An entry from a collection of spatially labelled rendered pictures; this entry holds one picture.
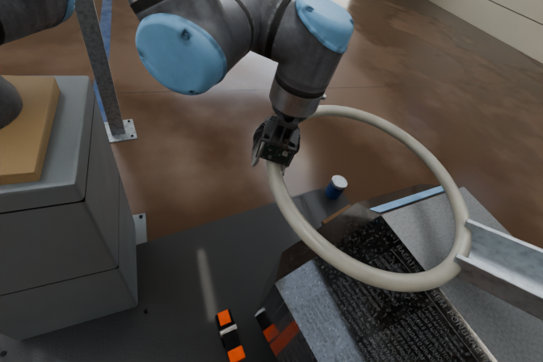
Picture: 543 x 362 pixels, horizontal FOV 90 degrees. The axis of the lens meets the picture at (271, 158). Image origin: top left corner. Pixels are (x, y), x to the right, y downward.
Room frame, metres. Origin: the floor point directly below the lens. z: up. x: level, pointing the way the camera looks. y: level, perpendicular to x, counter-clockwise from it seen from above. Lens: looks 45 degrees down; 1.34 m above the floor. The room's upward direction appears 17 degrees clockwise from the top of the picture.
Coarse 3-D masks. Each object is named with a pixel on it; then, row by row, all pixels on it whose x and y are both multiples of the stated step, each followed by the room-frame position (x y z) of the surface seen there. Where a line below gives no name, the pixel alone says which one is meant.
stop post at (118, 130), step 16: (80, 0) 1.13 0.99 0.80; (80, 16) 1.12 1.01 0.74; (96, 16) 1.16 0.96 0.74; (96, 32) 1.15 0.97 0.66; (96, 48) 1.14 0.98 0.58; (96, 64) 1.13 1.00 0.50; (96, 80) 1.11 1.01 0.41; (112, 80) 1.16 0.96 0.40; (112, 96) 1.15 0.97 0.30; (112, 112) 1.14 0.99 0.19; (112, 128) 1.12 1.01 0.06; (128, 128) 1.21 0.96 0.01
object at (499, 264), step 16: (480, 224) 0.40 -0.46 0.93; (480, 240) 0.38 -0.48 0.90; (496, 240) 0.37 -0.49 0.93; (512, 240) 0.37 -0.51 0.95; (464, 256) 0.31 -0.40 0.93; (480, 256) 0.34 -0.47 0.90; (496, 256) 0.35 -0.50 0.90; (512, 256) 0.35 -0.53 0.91; (528, 256) 0.35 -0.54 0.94; (464, 272) 0.29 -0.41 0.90; (480, 272) 0.28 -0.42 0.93; (496, 272) 0.28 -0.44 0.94; (512, 272) 0.32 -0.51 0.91; (528, 272) 0.32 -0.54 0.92; (480, 288) 0.27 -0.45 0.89; (496, 288) 0.27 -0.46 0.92; (512, 288) 0.26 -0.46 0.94; (528, 288) 0.26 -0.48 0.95; (512, 304) 0.25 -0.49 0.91; (528, 304) 0.25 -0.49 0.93
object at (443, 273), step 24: (360, 120) 0.67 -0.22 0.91; (384, 120) 0.68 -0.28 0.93; (408, 144) 0.63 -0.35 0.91; (432, 168) 0.57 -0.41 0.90; (456, 192) 0.49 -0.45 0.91; (288, 216) 0.28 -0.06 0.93; (456, 216) 0.43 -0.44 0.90; (312, 240) 0.25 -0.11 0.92; (456, 240) 0.36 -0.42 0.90; (336, 264) 0.22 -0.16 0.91; (360, 264) 0.23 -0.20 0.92; (456, 264) 0.30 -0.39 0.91; (384, 288) 0.21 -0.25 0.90; (408, 288) 0.22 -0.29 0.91; (432, 288) 0.24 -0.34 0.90
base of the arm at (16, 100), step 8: (0, 80) 0.38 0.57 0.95; (0, 88) 0.36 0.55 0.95; (8, 88) 0.38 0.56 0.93; (0, 96) 0.35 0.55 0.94; (8, 96) 0.37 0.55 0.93; (16, 96) 0.38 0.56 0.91; (0, 104) 0.34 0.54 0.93; (8, 104) 0.35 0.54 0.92; (16, 104) 0.37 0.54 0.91; (0, 112) 0.33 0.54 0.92; (8, 112) 0.34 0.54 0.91; (16, 112) 0.36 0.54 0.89; (0, 120) 0.32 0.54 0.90; (8, 120) 0.33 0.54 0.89; (0, 128) 0.31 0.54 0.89
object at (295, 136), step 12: (276, 120) 0.39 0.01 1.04; (288, 120) 0.40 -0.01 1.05; (300, 120) 0.40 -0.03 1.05; (264, 132) 0.40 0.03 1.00; (276, 132) 0.40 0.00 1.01; (288, 132) 0.40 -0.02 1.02; (264, 144) 0.38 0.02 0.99; (276, 144) 0.38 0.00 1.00; (288, 144) 0.39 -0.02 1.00; (264, 156) 0.38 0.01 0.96; (276, 156) 0.38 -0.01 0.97; (288, 156) 0.38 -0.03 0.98
